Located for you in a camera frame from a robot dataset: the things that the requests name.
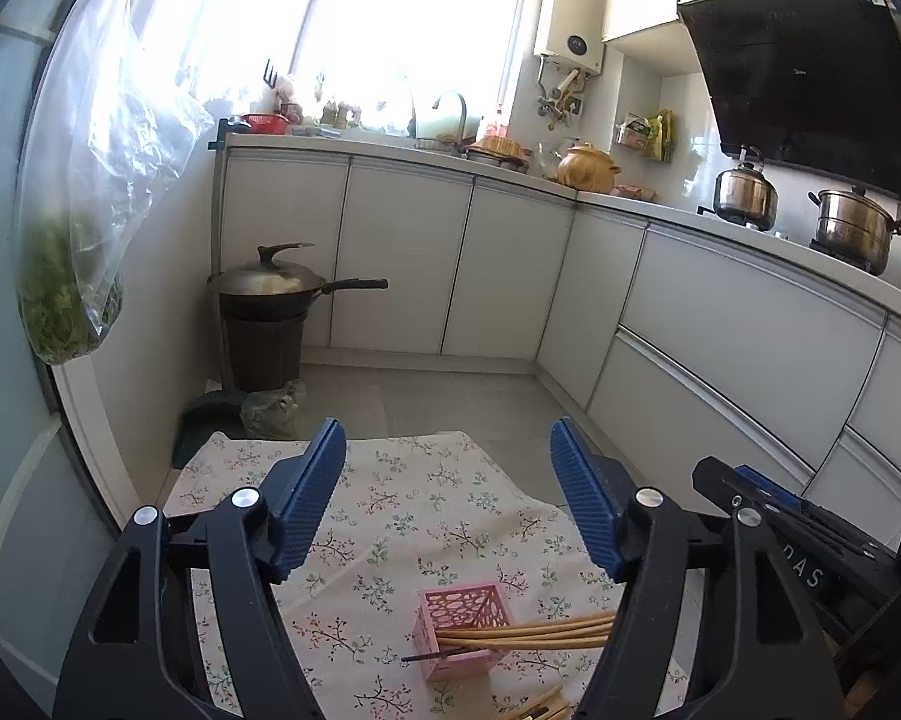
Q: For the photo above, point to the floral tablecloth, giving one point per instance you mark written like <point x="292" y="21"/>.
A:
<point x="390" y="532"/>

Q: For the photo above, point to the kitchen faucet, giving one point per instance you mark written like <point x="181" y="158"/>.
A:
<point x="463" y="120"/>

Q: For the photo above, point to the wall rack with packets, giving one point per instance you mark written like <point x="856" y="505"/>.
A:
<point x="641" y="135"/>

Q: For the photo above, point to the black chopstick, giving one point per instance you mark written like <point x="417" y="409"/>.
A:
<point x="428" y="658"/>

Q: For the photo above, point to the red plastic basket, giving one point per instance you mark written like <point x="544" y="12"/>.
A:
<point x="264" y="124"/>

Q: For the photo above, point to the crumpled plastic bag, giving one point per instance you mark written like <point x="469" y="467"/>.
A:
<point x="274" y="412"/>

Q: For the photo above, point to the black bracket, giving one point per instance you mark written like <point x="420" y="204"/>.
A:
<point x="219" y="133"/>

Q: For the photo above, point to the black wok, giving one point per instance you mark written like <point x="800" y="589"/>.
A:
<point x="360" y="285"/>

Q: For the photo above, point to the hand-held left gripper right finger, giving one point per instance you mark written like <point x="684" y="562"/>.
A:
<point x="589" y="510"/>

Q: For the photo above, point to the brown clay pot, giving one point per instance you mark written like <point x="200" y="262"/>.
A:
<point x="585" y="169"/>

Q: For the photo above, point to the grey wok lid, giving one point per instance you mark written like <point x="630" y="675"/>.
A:
<point x="266" y="281"/>

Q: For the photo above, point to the white water heater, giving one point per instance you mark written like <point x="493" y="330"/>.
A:
<point x="570" y="22"/>

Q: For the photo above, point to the white kitchen cabinet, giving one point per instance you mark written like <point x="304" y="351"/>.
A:
<point x="720" y="315"/>

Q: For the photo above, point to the plastic bag of greens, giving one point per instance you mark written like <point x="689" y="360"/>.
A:
<point x="60" y="300"/>

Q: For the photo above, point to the water heater pipes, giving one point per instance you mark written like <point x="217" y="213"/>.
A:
<point x="559" y="97"/>

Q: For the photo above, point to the steel kettle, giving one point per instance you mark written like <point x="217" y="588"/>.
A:
<point x="743" y="195"/>

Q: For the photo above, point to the window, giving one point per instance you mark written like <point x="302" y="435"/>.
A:
<point x="383" y="30"/>

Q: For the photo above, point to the dark dustpan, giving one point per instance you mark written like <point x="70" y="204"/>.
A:
<point x="210" y="420"/>

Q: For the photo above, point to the pale green basin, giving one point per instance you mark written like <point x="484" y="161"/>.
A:
<point x="435" y="124"/>

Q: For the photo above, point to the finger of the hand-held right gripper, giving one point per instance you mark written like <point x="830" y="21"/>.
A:
<point x="720" y="484"/>
<point x="773" y="486"/>

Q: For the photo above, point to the pale wooden chopstick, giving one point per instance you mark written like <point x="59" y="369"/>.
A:
<point x="555" y="631"/>
<point x="555" y="621"/>
<point x="555" y="643"/>

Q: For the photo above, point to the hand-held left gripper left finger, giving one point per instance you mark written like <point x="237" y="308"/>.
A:
<point x="307" y="510"/>

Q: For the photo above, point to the brown trash bin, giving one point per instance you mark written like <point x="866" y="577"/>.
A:
<point x="262" y="352"/>

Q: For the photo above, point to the clear glass jar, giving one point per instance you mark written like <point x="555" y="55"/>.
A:
<point x="548" y="161"/>

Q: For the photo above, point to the frosted glass door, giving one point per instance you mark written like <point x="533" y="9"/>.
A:
<point x="15" y="465"/>

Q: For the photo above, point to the black range hood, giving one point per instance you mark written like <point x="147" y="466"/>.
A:
<point x="795" y="75"/>

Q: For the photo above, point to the steel stock pot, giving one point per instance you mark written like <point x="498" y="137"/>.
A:
<point x="852" y="232"/>

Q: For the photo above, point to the pink perforated plastic basket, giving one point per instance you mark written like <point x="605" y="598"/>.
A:
<point x="461" y="669"/>

